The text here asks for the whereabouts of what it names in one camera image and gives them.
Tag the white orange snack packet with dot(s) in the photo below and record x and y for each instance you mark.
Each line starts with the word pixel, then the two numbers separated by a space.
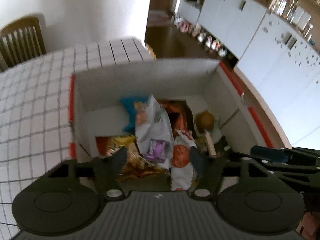
pixel 180 155

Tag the blue snack packet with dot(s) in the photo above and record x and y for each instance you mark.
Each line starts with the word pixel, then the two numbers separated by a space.
pixel 128 107

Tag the brown wooden chair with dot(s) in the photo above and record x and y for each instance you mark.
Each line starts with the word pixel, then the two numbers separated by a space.
pixel 22 40

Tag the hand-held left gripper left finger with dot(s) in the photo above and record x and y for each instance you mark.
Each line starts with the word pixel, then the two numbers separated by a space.
pixel 121 158

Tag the white cardboard box red rim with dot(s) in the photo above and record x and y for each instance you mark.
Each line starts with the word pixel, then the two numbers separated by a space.
pixel 150 80

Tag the white clear snack packet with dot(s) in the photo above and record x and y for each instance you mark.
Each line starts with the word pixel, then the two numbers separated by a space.
pixel 155 125

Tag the row of shoes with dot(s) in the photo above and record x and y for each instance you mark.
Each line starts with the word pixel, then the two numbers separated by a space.
pixel 207 41

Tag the orange brown snack packet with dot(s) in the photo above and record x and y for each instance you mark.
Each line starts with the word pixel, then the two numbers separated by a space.
pixel 178 115

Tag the white checkered tablecloth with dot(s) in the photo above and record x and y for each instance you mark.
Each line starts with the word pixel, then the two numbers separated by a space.
pixel 37 92

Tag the patterned door rug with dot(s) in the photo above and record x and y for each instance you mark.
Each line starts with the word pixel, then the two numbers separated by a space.
pixel 160 17

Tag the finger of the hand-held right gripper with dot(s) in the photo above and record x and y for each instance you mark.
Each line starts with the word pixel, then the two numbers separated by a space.
pixel 268 153

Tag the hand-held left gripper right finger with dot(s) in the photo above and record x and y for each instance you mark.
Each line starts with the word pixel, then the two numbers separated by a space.
pixel 198 161

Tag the red snack packet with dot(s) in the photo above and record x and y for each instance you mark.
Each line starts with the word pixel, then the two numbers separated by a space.
pixel 101 143

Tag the grey wooden wall cabinet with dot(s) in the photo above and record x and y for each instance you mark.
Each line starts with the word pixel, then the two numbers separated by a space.
pixel 237 17

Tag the yellow snack packet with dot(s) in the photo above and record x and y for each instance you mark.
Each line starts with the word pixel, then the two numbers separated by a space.
pixel 135 160

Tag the purple snack packet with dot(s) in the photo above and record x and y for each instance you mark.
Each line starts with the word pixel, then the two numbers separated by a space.
pixel 156 150

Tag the row of jars and bottles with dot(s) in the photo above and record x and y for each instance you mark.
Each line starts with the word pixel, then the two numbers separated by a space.
pixel 290 10

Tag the packaged round bun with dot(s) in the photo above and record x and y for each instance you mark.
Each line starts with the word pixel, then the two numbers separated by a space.
pixel 205 120

